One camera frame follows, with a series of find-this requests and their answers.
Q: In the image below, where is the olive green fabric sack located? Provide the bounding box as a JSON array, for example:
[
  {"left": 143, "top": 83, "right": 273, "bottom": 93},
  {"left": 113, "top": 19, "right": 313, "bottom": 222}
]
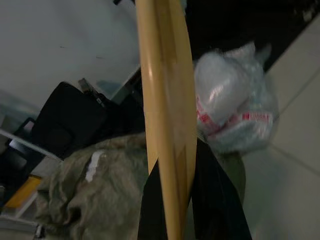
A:
[{"left": 33, "top": 132, "right": 247, "bottom": 240}]

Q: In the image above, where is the black office chair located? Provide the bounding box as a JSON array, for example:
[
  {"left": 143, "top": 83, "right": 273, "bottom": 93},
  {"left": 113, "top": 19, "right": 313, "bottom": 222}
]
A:
[{"left": 31, "top": 81, "right": 146, "bottom": 160}]

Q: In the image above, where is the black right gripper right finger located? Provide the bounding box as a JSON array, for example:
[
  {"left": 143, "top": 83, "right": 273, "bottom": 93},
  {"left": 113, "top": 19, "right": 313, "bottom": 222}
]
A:
[{"left": 191, "top": 136, "right": 253, "bottom": 240}]

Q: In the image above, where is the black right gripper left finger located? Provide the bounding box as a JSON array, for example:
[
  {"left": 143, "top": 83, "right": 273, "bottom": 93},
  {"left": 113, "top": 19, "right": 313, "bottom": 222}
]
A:
[{"left": 136, "top": 161, "right": 169, "bottom": 240}]

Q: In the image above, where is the clear plastic bag red print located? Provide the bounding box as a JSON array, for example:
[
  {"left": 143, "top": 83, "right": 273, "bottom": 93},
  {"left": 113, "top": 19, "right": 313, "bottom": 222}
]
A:
[{"left": 192, "top": 41, "right": 280, "bottom": 157}]

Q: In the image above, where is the yellow ceramic plate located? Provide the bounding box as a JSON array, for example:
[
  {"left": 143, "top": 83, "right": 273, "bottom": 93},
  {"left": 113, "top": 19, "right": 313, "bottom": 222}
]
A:
[{"left": 134, "top": 0, "right": 198, "bottom": 240}]

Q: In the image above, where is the white shelf frame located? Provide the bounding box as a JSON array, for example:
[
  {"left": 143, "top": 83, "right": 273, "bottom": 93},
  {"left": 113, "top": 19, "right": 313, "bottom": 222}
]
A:
[{"left": 0, "top": 128, "right": 65, "bottom": 240}]

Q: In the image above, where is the yellow flat box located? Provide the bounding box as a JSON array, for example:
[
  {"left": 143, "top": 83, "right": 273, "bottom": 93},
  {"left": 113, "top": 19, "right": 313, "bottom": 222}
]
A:
[{"left": 4, "top": 174, "right": 41, "bottom": 210}]

